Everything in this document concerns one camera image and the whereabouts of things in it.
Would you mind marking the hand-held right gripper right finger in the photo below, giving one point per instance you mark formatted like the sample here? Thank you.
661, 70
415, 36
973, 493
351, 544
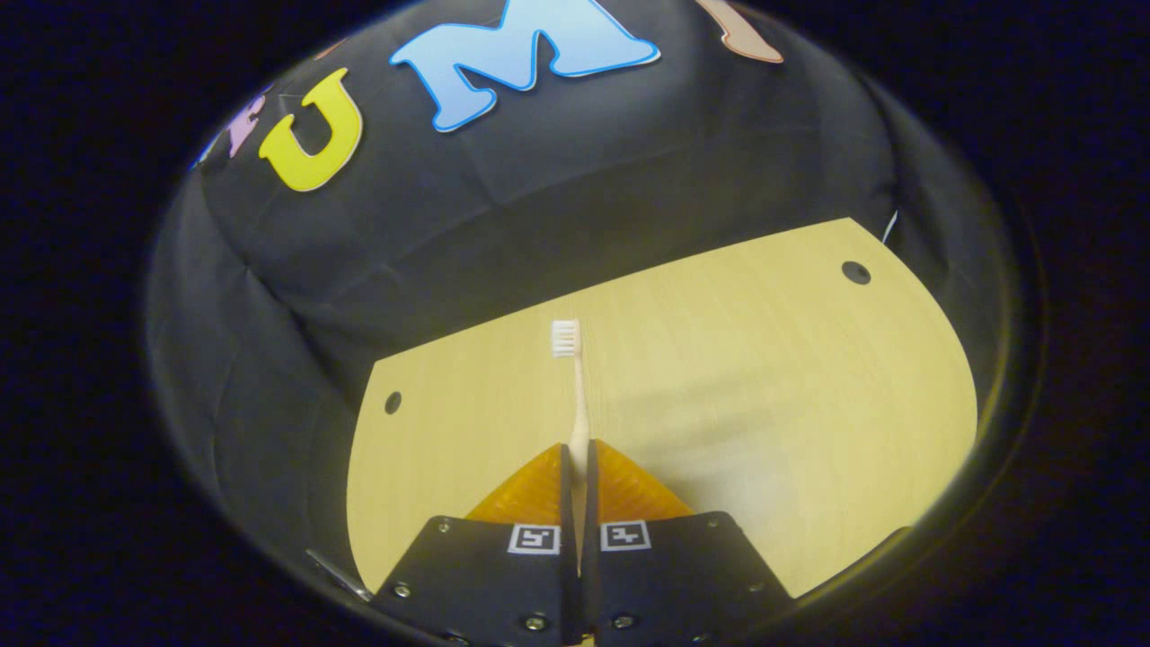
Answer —
683, 584

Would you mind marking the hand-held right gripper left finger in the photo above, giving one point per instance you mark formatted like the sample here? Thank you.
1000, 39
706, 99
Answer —
476, 584

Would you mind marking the beige toothbrush with white bristles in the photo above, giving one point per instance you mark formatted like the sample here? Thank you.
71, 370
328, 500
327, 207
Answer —
579, 413

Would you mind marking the light wooden desktop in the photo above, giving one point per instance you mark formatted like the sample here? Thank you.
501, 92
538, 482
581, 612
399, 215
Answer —
764, 404

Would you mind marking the black backdrop cloth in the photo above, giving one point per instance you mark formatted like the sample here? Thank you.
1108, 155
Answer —
503, 225

